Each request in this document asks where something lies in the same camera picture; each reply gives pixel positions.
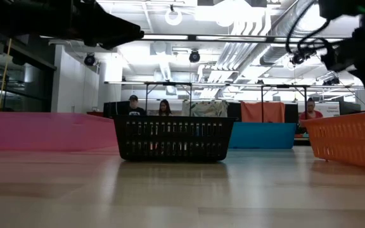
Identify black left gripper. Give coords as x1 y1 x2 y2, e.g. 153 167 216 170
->
11 0 144 50

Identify orange slotted basket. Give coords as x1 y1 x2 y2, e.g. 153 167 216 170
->
300 110 365 172

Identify black monitor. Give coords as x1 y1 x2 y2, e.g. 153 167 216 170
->
340 101 362 115
103 101 130 118

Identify black ceiling spot lamp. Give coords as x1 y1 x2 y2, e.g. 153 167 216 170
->
188 49 202 64
84 53 96 67

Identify small black ceiling lamps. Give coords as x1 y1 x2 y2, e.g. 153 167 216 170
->
323 77 341 87

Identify white sign board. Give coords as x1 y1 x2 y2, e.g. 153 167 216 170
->
315 101 341 118

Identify person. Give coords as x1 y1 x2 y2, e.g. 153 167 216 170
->
157 99 173 117
298 97 324 122
127 94 146 117

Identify black overhead light bar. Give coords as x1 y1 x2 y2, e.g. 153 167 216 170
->
138 33 345 45

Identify orange hanging cloth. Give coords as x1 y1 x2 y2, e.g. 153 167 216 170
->
241 101 286 124

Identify pink plastic bin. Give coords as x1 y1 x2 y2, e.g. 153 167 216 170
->
0 111 119 152

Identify blue plastic bin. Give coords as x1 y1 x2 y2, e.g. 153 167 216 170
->
228 122 297 150

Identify patterned hanging cloth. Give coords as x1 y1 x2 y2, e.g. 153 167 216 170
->
181 100 229 118

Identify black partition panel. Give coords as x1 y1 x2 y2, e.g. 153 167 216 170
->
227 103 242 123

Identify black slotted basket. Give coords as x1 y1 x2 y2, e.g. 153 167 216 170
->
112 115 236 163

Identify white ring light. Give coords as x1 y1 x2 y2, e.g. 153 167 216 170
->
164 8 183 27

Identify black ceiling camera cluster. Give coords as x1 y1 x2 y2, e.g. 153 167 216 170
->
289 47 317 67

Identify black frame stand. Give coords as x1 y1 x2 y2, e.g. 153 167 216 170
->
144 81 193 117
260 84 310 125

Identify black metal table frame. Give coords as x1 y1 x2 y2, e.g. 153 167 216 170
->
292 136 312 147

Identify silver ventilation duct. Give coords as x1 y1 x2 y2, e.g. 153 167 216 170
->
260 0 329 67

